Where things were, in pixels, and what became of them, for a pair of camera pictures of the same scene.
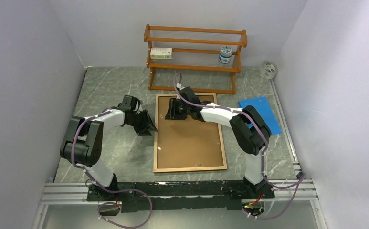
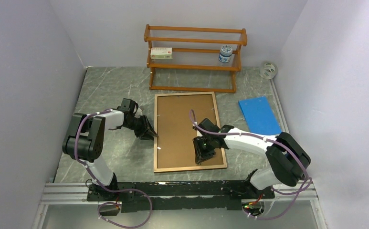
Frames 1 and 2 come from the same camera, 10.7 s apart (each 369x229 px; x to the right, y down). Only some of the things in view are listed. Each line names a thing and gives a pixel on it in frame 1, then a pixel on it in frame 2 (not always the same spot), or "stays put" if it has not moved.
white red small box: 161,53 stays put
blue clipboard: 262,106 stays put
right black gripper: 172,114 to 199,155
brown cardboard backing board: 187,143 stays put
